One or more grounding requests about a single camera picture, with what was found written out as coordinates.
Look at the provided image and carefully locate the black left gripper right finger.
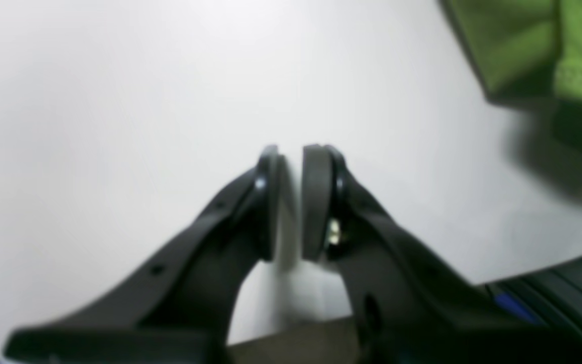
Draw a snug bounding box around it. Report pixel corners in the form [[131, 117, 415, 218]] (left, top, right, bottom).
[[301, 145, 582, 363]]

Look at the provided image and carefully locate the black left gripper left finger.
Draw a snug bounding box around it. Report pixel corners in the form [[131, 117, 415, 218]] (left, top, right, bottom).
[[3, 145, 281, 363]]

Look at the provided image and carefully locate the green T-shirt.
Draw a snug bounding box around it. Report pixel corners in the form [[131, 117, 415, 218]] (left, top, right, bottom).
[[440, 0, 582, 162]]

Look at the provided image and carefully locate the dark robot arm base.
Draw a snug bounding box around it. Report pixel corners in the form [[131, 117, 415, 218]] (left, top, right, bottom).
[[483, 243, 582, 364]]

